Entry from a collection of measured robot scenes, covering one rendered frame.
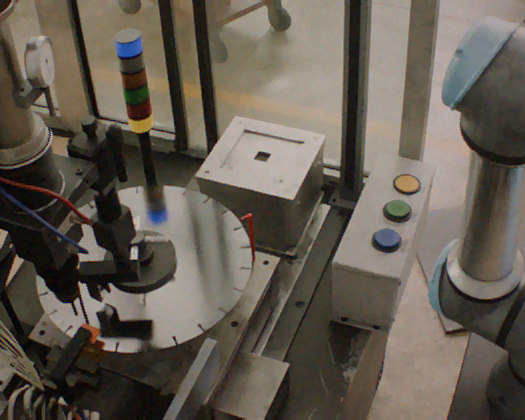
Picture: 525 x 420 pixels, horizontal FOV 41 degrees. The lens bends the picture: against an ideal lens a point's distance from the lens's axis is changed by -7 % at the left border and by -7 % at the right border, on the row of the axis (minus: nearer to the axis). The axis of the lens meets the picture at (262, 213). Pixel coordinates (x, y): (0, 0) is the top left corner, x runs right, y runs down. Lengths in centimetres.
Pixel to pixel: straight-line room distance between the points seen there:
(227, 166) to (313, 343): 34
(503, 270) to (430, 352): 117
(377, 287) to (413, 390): 94
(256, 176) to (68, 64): 52
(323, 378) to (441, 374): 96
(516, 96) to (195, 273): 56
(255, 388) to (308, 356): 15
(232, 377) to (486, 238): 44
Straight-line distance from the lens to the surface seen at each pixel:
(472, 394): 121
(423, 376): 211
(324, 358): 122
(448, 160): 275
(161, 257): 109
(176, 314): 104
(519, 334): 106
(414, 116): 131
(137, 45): 121
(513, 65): 75
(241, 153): 134
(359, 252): 117
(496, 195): 88
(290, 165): 131
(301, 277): 132
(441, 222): 248
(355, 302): 121
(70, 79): 162
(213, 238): 112
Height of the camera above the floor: 176
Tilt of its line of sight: 45 degrees down
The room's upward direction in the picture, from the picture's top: 3 degrees counter-clockwise
